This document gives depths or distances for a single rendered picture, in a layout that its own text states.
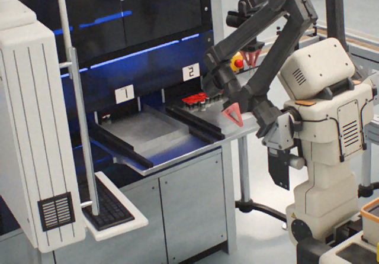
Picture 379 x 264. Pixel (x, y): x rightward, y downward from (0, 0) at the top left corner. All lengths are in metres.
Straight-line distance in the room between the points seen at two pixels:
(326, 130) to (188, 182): 1.24
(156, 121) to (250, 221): 1.12
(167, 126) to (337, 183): 0.87
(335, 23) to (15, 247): 1.55
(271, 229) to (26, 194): 1.88
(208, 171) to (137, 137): 0.59
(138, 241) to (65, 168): 1.10
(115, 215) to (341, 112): 0.86
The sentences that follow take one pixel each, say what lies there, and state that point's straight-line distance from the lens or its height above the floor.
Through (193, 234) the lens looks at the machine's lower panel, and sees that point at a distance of 3.78.
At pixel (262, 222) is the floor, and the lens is 4.23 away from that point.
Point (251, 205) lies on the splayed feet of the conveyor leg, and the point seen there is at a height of 0.12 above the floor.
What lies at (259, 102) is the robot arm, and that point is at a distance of 2.51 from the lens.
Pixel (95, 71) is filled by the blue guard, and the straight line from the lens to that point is 3.18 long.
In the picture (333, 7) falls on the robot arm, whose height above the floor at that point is 1.44.
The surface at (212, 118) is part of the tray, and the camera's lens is 3.31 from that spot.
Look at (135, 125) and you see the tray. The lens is 3.32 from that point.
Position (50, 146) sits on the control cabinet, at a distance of 2.53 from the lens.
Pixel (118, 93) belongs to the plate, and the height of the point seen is 1.03.
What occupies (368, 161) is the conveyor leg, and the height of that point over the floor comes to 0.30.
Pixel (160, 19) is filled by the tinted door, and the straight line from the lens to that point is 3.30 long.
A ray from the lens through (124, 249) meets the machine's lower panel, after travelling 3.58.
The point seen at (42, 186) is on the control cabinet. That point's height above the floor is 1.05.
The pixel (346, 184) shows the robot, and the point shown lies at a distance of 2.79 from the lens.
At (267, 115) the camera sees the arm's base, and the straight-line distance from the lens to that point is 2.49.
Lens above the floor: 2.25
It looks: 24 degrees down
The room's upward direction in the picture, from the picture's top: 5 degrees counter-clockwise
